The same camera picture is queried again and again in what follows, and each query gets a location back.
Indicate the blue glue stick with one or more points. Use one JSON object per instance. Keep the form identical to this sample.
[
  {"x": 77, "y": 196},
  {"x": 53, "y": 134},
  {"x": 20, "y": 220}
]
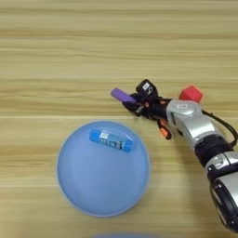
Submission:
[{"x": 111, "y": 141}]

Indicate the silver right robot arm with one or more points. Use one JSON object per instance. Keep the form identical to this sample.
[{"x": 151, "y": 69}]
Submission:
[{"x": 198, "y": 127}]

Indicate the light blue round plate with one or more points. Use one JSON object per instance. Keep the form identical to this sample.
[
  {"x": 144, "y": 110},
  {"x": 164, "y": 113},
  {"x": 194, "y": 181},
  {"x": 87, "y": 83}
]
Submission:
[{"x": 99, "y": 182}]

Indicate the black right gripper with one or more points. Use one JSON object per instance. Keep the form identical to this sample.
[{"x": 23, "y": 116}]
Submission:
[{"x": 155, "y": 110}]

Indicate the small black box white label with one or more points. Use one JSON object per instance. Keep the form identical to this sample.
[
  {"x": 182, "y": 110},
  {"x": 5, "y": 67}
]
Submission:
[{"x": 147, "y": 88}]

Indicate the red cube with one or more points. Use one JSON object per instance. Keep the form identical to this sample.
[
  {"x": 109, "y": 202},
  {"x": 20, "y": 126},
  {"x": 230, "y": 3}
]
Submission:
[{"x": 191, "y": 94}]

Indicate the purple rectangular block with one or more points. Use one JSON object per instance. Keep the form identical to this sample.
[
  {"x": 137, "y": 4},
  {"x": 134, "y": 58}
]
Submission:
[{"x": 122, "y": 95}]

